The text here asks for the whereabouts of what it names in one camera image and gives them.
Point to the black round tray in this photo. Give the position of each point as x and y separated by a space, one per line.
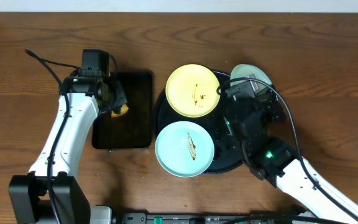
226 158

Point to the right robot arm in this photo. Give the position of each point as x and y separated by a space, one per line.
271 159

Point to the light blue plate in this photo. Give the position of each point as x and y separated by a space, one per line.
184 149
250 71

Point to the yellow plate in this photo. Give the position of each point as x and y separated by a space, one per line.
191 90

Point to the green and yellow sponge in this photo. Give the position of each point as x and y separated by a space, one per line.
119 111

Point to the black rectangular tray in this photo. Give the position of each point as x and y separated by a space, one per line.
133 129

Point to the light blue plate front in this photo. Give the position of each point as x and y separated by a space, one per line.
184 149

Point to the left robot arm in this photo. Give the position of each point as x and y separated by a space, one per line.
50 193

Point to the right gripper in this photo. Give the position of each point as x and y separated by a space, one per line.
268 98

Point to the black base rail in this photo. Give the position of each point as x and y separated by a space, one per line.
197 218

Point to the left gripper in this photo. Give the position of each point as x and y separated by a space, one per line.
119 98

